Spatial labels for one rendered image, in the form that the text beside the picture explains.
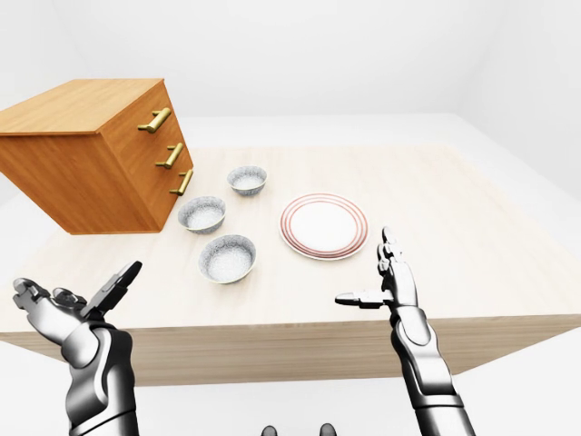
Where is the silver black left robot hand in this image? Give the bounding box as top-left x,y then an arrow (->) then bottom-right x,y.
12,260 -> 143,368

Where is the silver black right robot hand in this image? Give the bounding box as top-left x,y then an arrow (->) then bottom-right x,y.
334,226 -> 419,315

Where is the white plate with red rings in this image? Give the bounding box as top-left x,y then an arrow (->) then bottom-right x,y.
279,193 -> 369,262

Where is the grey patterned bowl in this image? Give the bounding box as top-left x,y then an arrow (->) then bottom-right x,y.
197,233 -> 259,287
177,195 -> 228,236
226,165 -> 269,199

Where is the wooden cabinet drawer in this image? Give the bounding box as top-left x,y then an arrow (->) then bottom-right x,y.
138,140 -> 195,234
98,81 -> 178,170
118,112 -> 188,203

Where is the wooden cabinet with drawers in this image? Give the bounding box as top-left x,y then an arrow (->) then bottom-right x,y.
0,78 -> 195,236

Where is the brass drawer handle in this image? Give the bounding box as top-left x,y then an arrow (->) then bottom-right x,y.
169,169 -> 195,197
137,107 -> 172,135
154,142 -> 185,170

